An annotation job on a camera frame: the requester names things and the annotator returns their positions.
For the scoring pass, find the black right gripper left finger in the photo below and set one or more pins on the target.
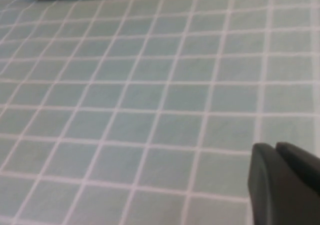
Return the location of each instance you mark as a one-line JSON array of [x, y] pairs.
[[275, 197]]

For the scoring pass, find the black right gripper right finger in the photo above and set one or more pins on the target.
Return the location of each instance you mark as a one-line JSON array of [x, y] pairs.
[[302, 162]]

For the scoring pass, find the green white-grid tablecloth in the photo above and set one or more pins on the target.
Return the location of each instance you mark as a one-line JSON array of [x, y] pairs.
[[125, 110]]

